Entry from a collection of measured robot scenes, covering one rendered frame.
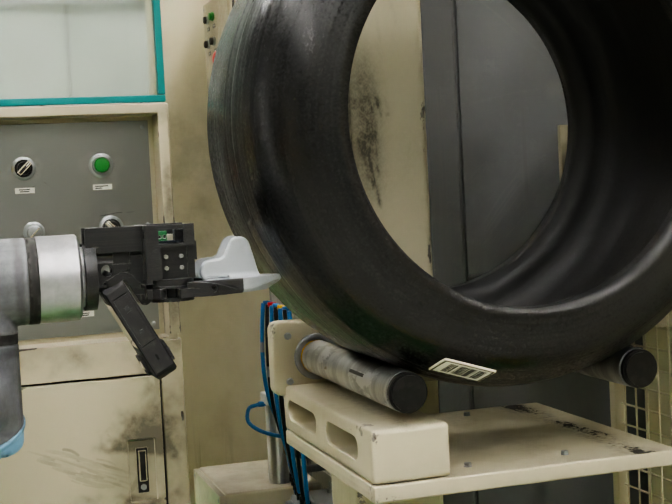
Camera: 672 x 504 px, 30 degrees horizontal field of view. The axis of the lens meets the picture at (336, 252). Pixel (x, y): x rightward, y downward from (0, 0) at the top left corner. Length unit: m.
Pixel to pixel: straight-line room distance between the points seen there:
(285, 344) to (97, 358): 0.43
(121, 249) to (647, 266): 0.56
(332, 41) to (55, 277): 0.36
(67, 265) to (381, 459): 0.38
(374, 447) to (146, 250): 0.32
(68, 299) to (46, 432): 0.72
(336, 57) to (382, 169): 0.47
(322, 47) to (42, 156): 0.84
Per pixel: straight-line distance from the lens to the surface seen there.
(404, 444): 1.35
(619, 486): 1.92
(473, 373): 1.34
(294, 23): 1.28
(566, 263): 1.67
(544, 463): 1.43
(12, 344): 1.31
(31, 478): 2.01
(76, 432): 2.00
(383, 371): 1.37
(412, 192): 1.72
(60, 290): 1.29
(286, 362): 1.65
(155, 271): 1.31
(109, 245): 1.32
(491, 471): 1.40
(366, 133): 1.70
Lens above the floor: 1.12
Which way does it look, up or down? 3 degrees down
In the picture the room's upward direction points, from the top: 3 degrees counter-clockwise
